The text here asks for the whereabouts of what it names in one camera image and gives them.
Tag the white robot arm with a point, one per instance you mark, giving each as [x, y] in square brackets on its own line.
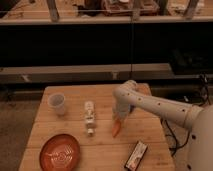
[196, 119]

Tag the orange carrot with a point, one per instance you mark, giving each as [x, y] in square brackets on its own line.
[116, 128]

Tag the wooden table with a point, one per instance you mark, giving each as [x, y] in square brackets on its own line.
[102, 151]

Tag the orange plate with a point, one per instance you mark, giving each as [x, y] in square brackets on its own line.
[60, 153]

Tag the black and grey shelf unit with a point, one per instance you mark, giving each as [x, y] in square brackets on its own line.
[104, 40]

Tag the black chocolate bar box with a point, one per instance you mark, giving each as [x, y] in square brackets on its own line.
[136, 156]

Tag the white plastic bottle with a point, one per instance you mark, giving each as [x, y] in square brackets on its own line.
[89, 117]

